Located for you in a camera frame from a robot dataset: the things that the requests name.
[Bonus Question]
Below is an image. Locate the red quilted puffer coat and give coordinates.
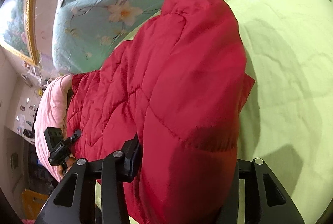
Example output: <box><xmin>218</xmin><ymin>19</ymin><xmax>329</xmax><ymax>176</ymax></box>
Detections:
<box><xmin>67</xmin><ymin>0</ymin><xmax>254</xmax><ymax>223</ymax></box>

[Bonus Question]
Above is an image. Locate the person's left hand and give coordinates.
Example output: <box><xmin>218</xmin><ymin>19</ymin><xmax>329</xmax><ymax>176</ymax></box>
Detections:
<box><xmin>57</xmin><ymin>157</ymin><xmax>76</xmax><ymax>179</ymax></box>

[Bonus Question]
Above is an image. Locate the pink folded quilt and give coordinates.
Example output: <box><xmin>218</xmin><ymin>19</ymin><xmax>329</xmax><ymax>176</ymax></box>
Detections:
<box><xmin>34</xmin><ymin>74</ymin><xmax>73</xmax><ymax>182</ymax></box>

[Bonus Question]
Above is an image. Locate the light green bed sheet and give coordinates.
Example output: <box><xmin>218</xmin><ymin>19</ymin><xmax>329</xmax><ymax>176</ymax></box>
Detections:
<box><xmin>224</xmin><ymin>0</ymin><xmax>332</xmax><ymax>223</ymax></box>

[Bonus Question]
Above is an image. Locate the gold framed wall picture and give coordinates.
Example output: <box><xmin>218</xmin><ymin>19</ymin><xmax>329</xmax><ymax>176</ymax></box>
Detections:
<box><xmin>1</xmin><ymin>0</ymin><xmax>39</xmax><ymax>66</ymax></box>

